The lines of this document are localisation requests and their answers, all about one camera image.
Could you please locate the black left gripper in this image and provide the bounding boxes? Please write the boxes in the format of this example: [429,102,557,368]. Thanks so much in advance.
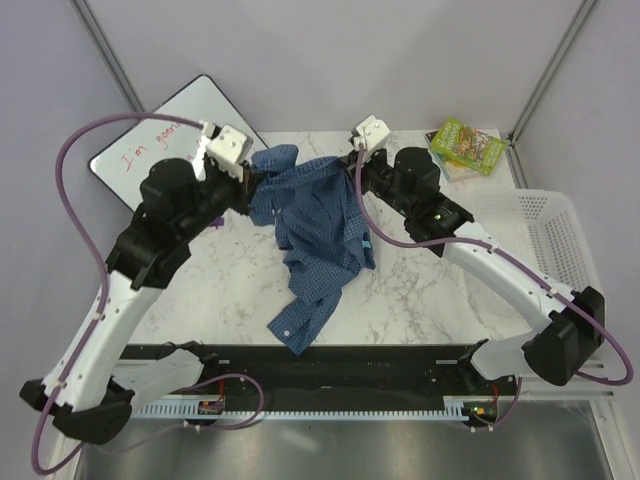
[178,149,266,241]

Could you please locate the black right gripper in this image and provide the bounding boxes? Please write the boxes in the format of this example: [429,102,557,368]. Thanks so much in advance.
[337,144,414,218]

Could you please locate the blue checked long sleeve shirt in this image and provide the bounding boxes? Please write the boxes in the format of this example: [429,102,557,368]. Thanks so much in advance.
[250,144,375,355]

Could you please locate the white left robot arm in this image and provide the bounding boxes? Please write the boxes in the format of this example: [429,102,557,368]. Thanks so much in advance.
[20,157,260,445]

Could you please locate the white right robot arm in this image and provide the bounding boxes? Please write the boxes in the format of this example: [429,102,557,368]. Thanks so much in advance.
[341,147,605,394]

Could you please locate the green illustrated book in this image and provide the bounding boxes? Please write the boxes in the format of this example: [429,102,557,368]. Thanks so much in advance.
[426,118,507,183]

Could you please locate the whiteboard with red writing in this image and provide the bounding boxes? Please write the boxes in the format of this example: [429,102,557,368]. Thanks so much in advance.
[89,74,267,211]

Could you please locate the white perforated plastic basket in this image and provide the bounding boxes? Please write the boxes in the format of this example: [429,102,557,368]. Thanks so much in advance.
[471,189,602,291]

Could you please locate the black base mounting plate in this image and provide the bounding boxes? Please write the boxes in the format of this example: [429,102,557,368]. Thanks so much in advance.
[122,342,521,416]

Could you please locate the left grey corner post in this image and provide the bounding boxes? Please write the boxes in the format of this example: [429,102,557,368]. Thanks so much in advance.
[69,0,145,112]

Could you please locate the grey corner post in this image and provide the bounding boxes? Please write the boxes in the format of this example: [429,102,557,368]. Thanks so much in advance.
[69,0,145,112]
[508,0,599,148]

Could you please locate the white slotted cable duct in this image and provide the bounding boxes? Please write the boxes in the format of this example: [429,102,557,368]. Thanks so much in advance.
[132,396,493,421]

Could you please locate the right grey corner post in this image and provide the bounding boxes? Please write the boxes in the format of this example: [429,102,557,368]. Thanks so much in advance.
[508,0,599,148]

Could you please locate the aluminium frame rails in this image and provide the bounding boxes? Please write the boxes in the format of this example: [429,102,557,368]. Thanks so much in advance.
[49,319,640,480]

